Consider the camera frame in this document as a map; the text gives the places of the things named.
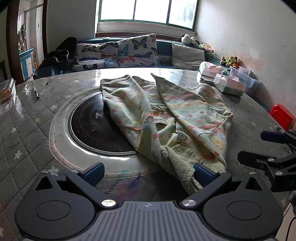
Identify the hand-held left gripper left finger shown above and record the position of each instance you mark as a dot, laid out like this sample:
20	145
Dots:
93	173

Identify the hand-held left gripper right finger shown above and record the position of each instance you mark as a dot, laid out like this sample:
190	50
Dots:
203	173

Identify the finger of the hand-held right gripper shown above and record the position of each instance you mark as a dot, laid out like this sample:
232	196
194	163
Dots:
272	136
254	158

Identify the pastel patterned child's jacket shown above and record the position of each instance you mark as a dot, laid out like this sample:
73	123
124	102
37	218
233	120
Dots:
185	111

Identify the red plastic stool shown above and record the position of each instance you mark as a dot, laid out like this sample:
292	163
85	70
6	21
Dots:
282	115

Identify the round black induction cooktop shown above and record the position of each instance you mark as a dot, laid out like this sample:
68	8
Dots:
92	129

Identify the clear plastic storage box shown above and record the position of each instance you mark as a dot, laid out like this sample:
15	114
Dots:
245	80

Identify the pink and green tissue pack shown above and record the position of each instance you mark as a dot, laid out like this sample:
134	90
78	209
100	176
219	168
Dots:
229	84

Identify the small dark device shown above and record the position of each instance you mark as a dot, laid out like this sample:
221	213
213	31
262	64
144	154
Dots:
207	80

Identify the stuffed toy group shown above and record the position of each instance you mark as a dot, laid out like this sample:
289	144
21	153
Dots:
230	60

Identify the opened pink tissue pack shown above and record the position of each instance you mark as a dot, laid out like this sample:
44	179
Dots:
210	69

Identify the black pen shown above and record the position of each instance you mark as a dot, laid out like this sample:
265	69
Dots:
36	92

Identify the pink and green plush toy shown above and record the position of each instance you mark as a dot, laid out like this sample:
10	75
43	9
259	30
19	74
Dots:
208	48

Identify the long butterfly print pillow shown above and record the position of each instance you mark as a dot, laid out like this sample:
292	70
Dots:
94	58

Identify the plain grey pillow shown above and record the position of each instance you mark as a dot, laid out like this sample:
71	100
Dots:
187	56

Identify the clear plastic food container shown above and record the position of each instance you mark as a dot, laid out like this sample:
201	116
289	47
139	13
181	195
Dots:
7	92

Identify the white and black plush toy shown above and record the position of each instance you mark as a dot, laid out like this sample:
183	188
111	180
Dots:
188	39

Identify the blue cabinet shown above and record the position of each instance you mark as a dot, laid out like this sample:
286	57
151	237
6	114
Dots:
26	62

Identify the teal sofa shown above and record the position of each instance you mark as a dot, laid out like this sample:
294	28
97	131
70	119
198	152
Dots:
164	49

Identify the square butterfly print pillow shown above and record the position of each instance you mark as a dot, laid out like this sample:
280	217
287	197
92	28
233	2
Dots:
138	51

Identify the green framed window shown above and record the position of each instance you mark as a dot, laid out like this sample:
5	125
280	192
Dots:
150	9

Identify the brown door frame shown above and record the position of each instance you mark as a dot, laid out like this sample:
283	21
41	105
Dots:
12	46

